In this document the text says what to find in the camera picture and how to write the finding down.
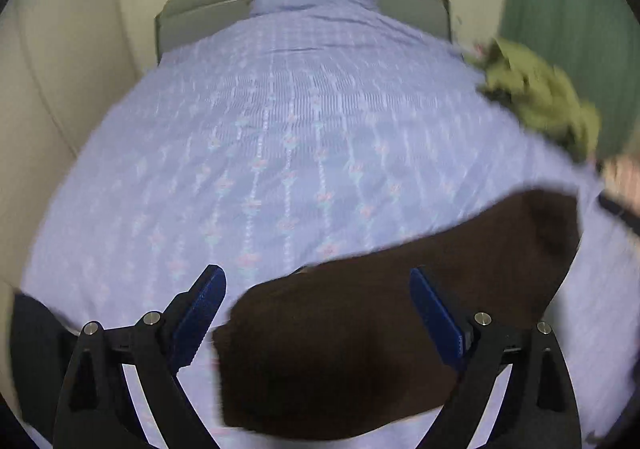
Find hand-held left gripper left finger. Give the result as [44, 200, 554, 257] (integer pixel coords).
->
[53, 264, 227, 449]

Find dark brown pants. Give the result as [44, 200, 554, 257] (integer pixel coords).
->
[212, 189, 584, 442]

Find person's right hand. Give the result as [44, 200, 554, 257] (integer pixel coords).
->
[602, 155, 640, 206]

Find green curtain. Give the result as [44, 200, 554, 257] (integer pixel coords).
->
[500, 0, 640, 160]

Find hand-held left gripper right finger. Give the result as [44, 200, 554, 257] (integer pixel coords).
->
[409, 267, 584, 449]

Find olive green garment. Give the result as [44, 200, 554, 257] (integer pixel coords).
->
[475, 38, 603, 162]

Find lilac patterned bed sheet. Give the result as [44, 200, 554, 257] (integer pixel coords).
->
[20, 0, 640, 449]

